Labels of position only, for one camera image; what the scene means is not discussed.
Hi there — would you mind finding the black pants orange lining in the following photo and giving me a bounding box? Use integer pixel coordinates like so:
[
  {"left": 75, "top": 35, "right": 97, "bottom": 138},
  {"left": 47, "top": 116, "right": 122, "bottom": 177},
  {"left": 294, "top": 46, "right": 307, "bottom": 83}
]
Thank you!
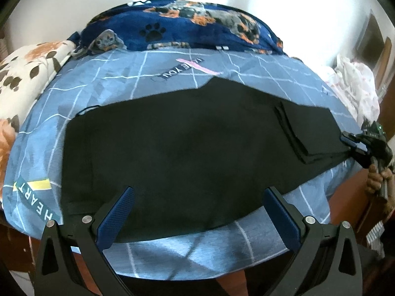
[{"left": 60, "top": 77, "right": 350, "bottom": 242}]

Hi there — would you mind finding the person right hand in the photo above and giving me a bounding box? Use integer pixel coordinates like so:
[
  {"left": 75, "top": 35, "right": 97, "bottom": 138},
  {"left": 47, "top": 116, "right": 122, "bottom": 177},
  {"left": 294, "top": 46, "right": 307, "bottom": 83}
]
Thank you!
[{"left": 366, "top": 164, "right": 394, "bottom": 196}]

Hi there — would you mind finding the white pink patterned cloth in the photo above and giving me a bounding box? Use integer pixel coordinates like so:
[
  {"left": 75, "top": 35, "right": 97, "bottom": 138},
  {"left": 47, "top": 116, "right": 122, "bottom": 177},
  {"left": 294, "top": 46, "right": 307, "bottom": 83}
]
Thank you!
[{"left": 323, "top": 54, "right": 380, "bottom": 127}]

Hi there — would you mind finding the white floral pillow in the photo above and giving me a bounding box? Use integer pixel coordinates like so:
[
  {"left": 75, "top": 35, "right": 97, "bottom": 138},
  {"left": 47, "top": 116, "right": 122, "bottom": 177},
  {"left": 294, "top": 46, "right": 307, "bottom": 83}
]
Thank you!
[{"left": 0, "top": 39, "right": 78, "bottom": 179}]

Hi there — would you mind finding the navy dog print blanket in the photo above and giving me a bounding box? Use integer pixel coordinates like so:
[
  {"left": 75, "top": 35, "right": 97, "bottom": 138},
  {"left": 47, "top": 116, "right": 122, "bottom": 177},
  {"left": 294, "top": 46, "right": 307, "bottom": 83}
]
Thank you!
[{"left": 70, "top": 0, "right": 284, "bottom": 58}]

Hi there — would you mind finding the dark wooden door frame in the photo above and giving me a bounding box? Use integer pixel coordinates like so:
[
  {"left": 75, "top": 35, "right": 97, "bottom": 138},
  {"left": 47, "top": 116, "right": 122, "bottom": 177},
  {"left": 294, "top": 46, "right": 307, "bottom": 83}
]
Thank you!
[{"left": 355, "top": 12, "right": 392, "bottom": 88}]

